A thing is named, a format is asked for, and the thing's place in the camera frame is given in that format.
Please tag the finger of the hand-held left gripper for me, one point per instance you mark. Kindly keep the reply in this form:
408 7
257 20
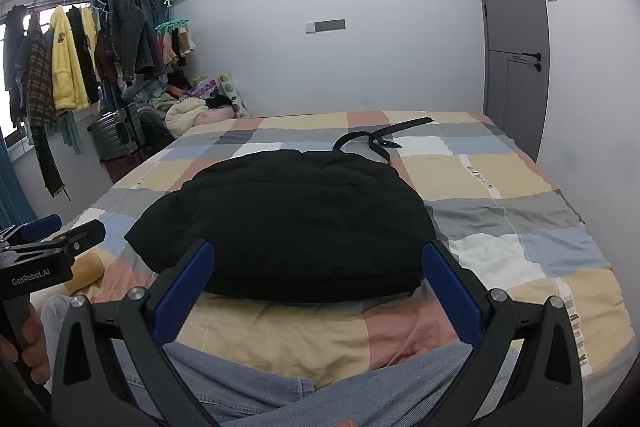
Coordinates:
42 227
82 234

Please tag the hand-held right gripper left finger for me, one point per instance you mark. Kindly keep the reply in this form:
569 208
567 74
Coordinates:
187 289

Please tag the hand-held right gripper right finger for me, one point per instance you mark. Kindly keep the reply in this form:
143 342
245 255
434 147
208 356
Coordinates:
450 292

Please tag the black coat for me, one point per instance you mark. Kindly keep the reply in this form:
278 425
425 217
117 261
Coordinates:
300 227

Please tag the pile of mixed clothes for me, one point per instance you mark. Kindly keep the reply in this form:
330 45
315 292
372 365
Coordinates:
160 94

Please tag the person's left hand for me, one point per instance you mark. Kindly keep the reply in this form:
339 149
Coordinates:
40 347

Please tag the yellow cushion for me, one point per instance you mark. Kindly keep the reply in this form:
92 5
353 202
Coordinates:
85 274

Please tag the blue curtain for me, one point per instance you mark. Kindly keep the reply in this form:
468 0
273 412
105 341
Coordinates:
12 187

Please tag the bed with checkered sheet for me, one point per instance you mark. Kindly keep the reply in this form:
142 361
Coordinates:
500 217

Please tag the teal cloth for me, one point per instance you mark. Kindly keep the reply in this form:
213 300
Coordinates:
70 132

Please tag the grey hard suitcase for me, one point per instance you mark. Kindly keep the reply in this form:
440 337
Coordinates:
117 134

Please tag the person's blue jeans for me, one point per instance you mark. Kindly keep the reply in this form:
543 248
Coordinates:
250 387

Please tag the black suitcase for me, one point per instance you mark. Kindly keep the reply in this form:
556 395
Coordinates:
155 129

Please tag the cream fleece garment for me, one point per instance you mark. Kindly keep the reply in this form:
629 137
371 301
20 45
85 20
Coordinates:
185 117

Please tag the yellow fleece jacket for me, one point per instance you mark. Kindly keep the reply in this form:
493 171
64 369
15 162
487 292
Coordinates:
65 67

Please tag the dark hanging jacket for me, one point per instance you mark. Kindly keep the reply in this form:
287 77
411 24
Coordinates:
14 57

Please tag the black belt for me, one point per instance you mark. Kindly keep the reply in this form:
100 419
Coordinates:
415 122

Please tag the pink garment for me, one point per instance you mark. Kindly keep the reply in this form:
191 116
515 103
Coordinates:
217 116

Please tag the dark red garment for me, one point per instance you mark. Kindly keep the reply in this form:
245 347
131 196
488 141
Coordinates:
105 57

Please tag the purple printed package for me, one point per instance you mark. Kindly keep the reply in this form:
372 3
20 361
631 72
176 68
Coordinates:
205 87

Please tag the white pillow with green print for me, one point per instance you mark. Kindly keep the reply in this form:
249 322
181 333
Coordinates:
237 94

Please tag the green clip hanger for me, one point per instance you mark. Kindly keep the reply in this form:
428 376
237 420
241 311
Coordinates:
172 25

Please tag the grey door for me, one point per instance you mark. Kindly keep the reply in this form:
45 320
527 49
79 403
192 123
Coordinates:
515 7

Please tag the grey wall panel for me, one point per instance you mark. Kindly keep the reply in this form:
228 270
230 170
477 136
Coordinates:
327 26

